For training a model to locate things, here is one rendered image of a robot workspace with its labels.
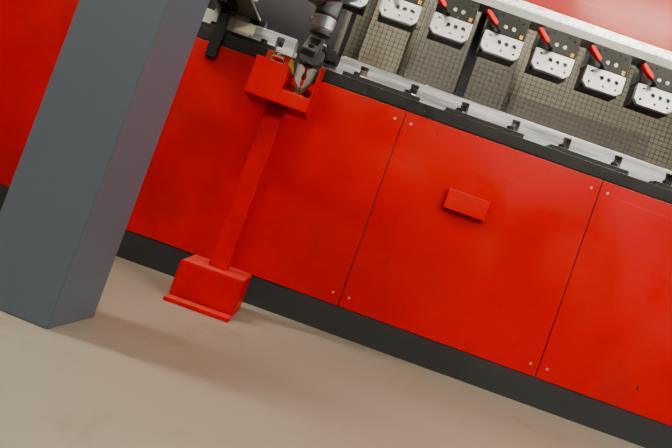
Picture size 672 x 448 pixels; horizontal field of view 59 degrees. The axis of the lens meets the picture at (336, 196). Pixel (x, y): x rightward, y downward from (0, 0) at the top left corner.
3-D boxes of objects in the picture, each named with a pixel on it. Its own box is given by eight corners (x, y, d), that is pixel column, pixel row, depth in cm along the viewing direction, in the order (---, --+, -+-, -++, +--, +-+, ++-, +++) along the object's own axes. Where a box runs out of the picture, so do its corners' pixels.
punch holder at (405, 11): (377, 13, 221) (392, -28, 221) (376, 20, 229) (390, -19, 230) (415, 26, 221) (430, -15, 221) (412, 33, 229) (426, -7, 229)
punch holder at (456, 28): (428, 30, 220) (442, -11, 221) (425, 37, 229) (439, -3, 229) (466, 44, 220) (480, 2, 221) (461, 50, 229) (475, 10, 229)
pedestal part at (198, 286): (162, 299, 171) (176, 260, 171) (183, 288, 196) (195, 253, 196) (227, 322, 171) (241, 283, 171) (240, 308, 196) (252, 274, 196)
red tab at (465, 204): (442, 206, 206) (449, 187, 206) (442, 206, 208) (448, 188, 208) (483, 221, 205) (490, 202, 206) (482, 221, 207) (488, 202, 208)
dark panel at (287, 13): (91, 13, 278) (123, -74, 279) (93, 14, 280) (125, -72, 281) (317, 93, 275) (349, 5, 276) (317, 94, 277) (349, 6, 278)
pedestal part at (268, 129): (208, 264, 183) (267, 101, 185) (211, 262, 189) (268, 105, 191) (226, 271, 184) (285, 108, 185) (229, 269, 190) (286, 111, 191)
